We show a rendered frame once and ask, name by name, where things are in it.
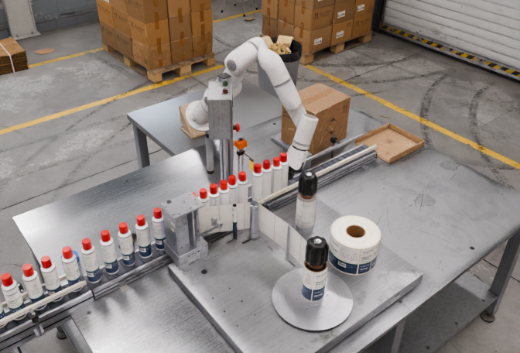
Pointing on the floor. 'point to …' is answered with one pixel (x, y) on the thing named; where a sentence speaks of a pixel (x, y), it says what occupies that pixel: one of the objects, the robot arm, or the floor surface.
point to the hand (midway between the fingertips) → (290, 175)
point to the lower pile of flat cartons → (11, 56)
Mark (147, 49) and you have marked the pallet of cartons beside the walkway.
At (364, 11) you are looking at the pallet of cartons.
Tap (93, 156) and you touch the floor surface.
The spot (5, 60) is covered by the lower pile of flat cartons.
